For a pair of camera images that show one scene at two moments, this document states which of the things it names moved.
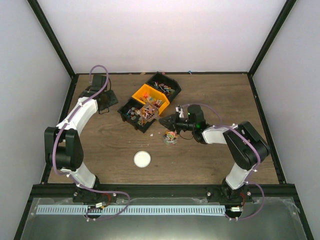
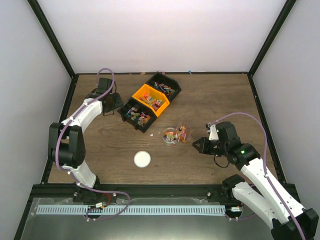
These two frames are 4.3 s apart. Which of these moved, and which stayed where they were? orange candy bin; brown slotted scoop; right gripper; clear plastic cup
Moved: brown slotted scoop; right gripper
Stayed: clear plastic cup; orange candy bin
